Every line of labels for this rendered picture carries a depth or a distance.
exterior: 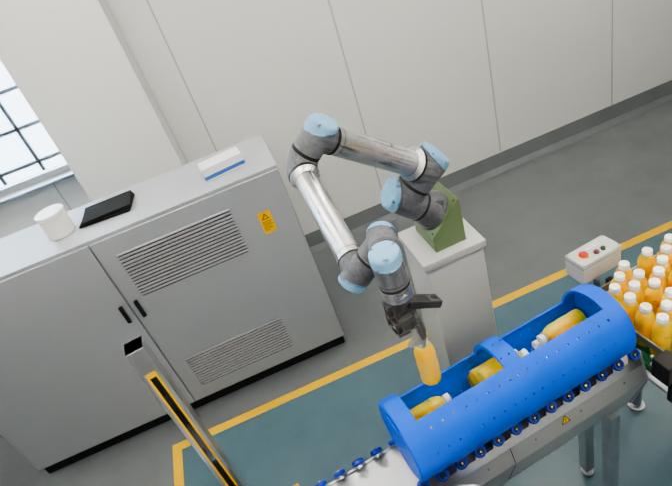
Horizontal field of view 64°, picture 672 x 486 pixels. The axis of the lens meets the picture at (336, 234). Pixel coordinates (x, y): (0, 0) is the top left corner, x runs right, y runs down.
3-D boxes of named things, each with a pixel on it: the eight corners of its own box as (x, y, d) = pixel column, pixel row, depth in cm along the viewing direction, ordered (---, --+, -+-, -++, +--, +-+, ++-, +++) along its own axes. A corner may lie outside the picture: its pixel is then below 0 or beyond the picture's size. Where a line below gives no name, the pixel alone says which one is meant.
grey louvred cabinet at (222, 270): (58, 418, 396) (-82, 271, 315) (327, 300, 415) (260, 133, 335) (46, 482, 351) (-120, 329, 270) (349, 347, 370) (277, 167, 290)
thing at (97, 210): (83, 213, 315) (79, 208, 313) (135, 192, 318) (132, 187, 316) (79, 231, 296) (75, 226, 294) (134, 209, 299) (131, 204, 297)
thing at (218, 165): (201, 175, 309) (196, 163, 305) (239, 157, 315) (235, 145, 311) (206, 182, 300) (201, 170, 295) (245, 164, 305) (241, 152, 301)
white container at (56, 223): (51, 231, 307) (36, 210, 299) (78, 220, 308) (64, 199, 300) (47, 245, 294) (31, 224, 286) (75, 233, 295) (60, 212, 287)
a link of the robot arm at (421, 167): (418, 175, 248) (284, 137, 200) (440, 144, 240) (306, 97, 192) (435, 196, 239) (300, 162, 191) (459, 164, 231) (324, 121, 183)
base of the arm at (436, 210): (414, 217, 262) (398, 211, 258) (435, 184, 256) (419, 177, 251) (431, 237, 247) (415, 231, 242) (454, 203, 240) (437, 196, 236)
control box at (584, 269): (565, 273, 231) (564, 255, 225) (602, 252, 235) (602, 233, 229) (583, 285, 223) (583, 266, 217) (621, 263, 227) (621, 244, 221)
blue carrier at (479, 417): (390, 438, 199) (368, 386, 185) (578, 325, 215) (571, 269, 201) (430, 500, 175) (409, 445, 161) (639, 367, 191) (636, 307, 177)
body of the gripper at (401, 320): (388, 326, 163) (377, 297, 157) (412, 312, 165) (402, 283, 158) (401, 340, 157) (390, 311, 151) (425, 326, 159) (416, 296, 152)
